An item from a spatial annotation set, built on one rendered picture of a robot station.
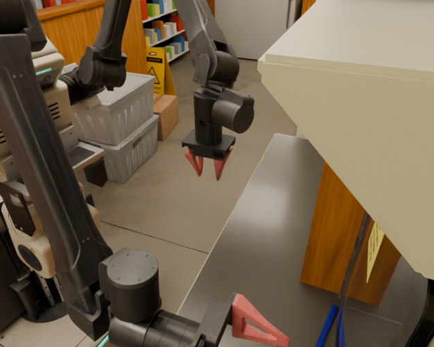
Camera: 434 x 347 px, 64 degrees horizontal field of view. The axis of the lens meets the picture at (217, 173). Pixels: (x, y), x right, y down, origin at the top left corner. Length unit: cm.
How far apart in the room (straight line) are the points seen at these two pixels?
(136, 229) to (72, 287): 182
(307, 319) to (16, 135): 58
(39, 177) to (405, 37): 39
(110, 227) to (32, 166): 192
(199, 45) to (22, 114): 37
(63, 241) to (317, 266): 49
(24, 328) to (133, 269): 128
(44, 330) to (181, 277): 73
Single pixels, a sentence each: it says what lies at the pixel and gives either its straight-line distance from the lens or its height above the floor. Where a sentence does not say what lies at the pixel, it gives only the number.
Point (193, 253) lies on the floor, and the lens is 211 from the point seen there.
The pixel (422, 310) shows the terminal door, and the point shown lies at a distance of 24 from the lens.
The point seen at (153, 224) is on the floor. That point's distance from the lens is 231.
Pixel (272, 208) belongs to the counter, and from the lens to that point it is 96.
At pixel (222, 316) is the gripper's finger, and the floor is 118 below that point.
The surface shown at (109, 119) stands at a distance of 242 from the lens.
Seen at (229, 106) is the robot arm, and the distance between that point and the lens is 64.
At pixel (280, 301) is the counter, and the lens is 76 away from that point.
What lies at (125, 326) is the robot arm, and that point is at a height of 117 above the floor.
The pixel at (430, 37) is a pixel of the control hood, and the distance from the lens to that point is 20.
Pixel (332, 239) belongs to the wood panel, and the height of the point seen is 108.
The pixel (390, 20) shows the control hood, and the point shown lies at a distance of 24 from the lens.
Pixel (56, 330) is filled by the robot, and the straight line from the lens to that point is 161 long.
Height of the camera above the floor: 155
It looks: 35 degrees down
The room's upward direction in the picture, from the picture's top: straight up
